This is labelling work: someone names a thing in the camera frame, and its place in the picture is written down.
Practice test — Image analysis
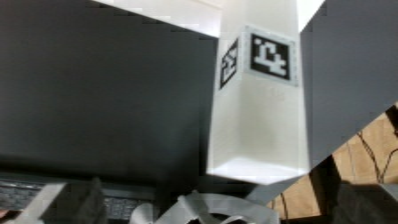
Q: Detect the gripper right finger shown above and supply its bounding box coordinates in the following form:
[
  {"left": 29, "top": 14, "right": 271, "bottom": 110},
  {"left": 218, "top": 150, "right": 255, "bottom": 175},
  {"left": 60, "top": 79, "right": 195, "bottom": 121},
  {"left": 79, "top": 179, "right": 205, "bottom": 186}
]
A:
[{"left": 333, "top": 183, "right": 398, "bottom": 224}]

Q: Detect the white desk tabletop tray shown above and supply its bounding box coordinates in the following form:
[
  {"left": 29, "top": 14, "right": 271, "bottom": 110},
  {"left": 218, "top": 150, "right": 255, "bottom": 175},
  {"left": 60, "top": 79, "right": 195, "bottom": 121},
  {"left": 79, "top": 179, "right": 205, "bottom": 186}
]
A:
[{"left": 92, "top": 0, "right": 324, "bottom": 37}]

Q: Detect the white desk leg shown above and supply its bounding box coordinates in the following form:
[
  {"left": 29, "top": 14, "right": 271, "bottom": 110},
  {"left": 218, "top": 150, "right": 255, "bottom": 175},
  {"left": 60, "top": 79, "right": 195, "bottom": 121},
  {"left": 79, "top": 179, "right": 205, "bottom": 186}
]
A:
[{"left": 205, "top": 0, "right": 310, "bottom": 185}]

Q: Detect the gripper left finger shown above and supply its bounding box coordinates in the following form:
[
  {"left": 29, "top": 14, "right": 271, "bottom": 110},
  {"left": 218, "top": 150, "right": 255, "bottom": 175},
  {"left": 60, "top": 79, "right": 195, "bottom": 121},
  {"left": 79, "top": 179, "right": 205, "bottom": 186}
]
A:
[{"left": 10, "top": 178, "right": 108, "bottom": 224}]

